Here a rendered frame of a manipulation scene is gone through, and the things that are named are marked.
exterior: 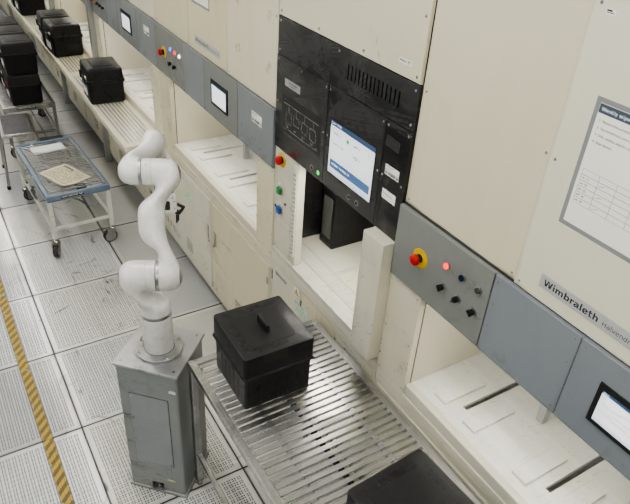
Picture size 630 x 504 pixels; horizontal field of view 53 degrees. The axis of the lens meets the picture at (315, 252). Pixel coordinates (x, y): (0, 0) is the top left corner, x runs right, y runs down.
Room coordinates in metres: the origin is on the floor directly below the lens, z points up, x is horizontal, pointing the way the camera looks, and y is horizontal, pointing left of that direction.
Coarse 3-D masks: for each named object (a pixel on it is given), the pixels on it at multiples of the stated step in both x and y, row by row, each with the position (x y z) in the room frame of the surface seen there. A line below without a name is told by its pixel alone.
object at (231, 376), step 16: (224, 368) 1.79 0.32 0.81; (288, 368) 1.72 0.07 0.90; (304, 368) 1.76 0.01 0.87; (240, 384) 1.66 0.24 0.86; (256, 384) 1.65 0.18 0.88; (272, 384) 1.69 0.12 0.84; (288, 384) 1.72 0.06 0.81; (304, 384) 1.76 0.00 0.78; (240, 400) 1.66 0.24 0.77; (256, 400) 1.65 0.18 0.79
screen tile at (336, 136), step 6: (336, 132) 2.19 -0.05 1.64; (336, 138) 2.19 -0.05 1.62; (342, 138) 2.16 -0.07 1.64; (348, 138) 2.13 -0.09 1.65; (342, 144) 2.15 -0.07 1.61; (336, 150) 2.18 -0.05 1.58; (348, 150) 2.12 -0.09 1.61; (336, 156) 2.18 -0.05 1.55; (342, 156) 2.15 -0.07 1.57; (348, 156) 2.12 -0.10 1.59; (342, 162) 2.15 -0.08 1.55; (348, 162) 2.11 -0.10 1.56
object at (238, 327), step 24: (240, 312) 1.89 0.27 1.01; (264, 312) 1.89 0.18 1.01; (288, 312) 1.91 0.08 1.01; (216, 336) 1.83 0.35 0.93; (240, 336) 1.75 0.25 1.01; (264, 336) 1.76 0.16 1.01; (288, 336) 1.77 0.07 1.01; (312, 336) 1.78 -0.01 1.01; (240, 360) 1.65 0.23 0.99; (264, 360) 1.66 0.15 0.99; (288, 360) 1.71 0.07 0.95
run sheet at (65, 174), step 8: (56, 168) 3.98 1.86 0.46; (64, 168) 3.99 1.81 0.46; (72, 168) 4.00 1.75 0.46; (48, 176) 3.85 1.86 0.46; (56, 176) 3.87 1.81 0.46; (64, 176) 3.87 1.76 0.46; (72, 176) 3.88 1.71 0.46; (80, 176) 3.89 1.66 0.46; (88, 176) 3.90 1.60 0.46; (64, 184) 3.76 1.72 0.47
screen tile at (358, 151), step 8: (352, 152) 2.10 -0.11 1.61; (360, 152) 2.06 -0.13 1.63; (368, 152) 2.02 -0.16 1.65; (352, 160) 2.10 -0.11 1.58; (368, 160) 2.02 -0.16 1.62; (352, 168) 2.09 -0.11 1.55; (360, 168) 2.05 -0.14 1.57; (368, 168) 2.01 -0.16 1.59; (360, 176) 2.05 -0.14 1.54; (368, 176) 2.01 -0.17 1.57
